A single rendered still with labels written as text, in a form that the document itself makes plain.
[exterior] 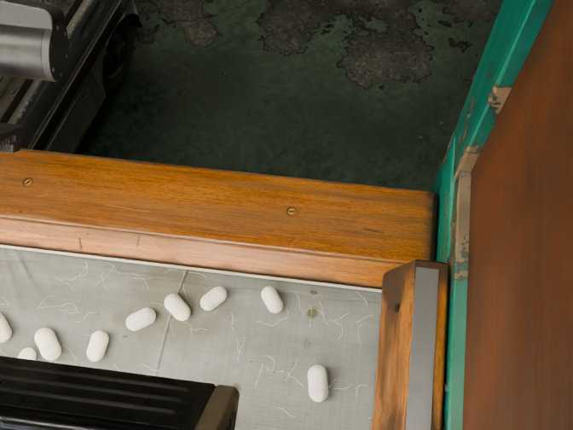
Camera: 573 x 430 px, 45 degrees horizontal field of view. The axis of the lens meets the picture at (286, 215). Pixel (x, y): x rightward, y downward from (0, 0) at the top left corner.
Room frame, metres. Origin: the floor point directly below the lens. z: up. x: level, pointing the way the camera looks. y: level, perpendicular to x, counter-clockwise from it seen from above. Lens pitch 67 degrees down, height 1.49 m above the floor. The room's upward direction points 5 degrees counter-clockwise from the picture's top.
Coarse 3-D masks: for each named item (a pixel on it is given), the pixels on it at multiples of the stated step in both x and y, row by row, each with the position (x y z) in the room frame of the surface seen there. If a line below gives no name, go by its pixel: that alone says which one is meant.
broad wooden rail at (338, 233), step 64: (0, 192) 0.36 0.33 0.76; (64, 192) 0.36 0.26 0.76; (128, 192) 0.35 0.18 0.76; (192, 192) 0.34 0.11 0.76; (256, 192) 0.34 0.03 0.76; (320, 192) 0.33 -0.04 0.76; (384, 192) 0.32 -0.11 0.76; (128, 256) 0.28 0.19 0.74; (192, 256) 0.27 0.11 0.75; (256, 256) 0.26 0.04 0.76; (320, 256) 0.25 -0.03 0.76; (384, 256) 0.25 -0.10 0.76
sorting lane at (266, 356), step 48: (0, 288) 0.25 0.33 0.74; (48, 288) 0.25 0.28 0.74; (96, 288) 0.24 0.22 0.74; (144, 288) 0.24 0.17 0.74; (192, 288) 0.23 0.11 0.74; (240, 288) 0.23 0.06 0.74; (288, 288) 0.23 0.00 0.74; (336, 288) 0.22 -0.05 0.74; (144, 336) 0.18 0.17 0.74; (192, 336) 0.18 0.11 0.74; (240, 336) 0.18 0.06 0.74; (288, 336) 0.17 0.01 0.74; (336, 336) 0.17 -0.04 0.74; (240, 384) 0.12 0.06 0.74; (288, 384) 0.12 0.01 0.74; (336, 384) 0.12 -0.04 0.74
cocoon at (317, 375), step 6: (312, 366) 0.13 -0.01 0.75; (318, 366) 0.13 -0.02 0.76; (312, 372) 0.13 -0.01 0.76; (318, 372) 0.13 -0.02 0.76; (324, 372) 0.13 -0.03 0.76; (312, 378) 0.12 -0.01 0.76; (318, 378) 0.12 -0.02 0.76; (324, 378) 0.12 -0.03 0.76; (312, 384) 0.11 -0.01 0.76; (318, 384) 0.11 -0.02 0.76; (324, 384) 0.11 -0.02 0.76; (312, 390) 0.11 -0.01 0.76; (318, 390) 0.11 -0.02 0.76; (324, 390) 0.11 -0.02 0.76; (312, 396) 0.10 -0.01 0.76; (318, 396) 0.10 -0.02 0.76; (324, 396) 0.10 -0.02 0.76
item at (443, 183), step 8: (448, 152) 0.35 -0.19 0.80; (448, 160) 0.33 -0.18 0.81; (440, 168) 0.35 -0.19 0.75; (448, 168) 0.32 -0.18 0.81; (440, 176) 0.34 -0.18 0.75; (448, 176) 0.31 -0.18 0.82; (440, 184) 0.33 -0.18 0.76; (448, 184) 0.30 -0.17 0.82; (440, 192) 0.32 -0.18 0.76; (448, 192) 0.29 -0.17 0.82; (440, 200) 0.31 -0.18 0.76; (448, 200) 0.28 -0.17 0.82; (440, 208) 0.30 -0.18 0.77; (448, 208) 0.27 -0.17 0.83; (440, 216) 0.29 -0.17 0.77; (448, 216) 0.26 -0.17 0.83; (440, 224) 0.28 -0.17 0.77; (448, 224) 0.25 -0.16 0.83; (440, 232) 0.27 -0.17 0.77; (448, 232) 0.24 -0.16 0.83; (440, 240) 0.26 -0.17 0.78; (448, 240) 0.23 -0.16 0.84; (440, 248) 0.25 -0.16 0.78; (448, 248) 0.22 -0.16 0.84; (440, 256) 0.24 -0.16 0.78; (448, 256) 0.22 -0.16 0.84
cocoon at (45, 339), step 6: (42, 330) 0.20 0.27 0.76; (48, 330) 0.20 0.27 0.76; (36, 336) 0.19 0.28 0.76; (42, 336) 0.19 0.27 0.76; (48, 336) 0.19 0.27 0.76; (54, 336) 0.19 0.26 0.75; (36, 342) 0.18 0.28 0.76; (42, 342) 0.18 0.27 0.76; (48, 342) 0.18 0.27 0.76; (54, 342) 0.18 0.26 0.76; (42, 348) 0.18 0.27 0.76; (48, 348) 0.17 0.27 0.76; (54, 348) 0.17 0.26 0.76; (60, 348) 0.18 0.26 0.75; (42, 354) 0.17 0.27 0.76; (48, 354) 0.17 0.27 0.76; (54, 354) 0.17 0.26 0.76; (60, 354) 0.17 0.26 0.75
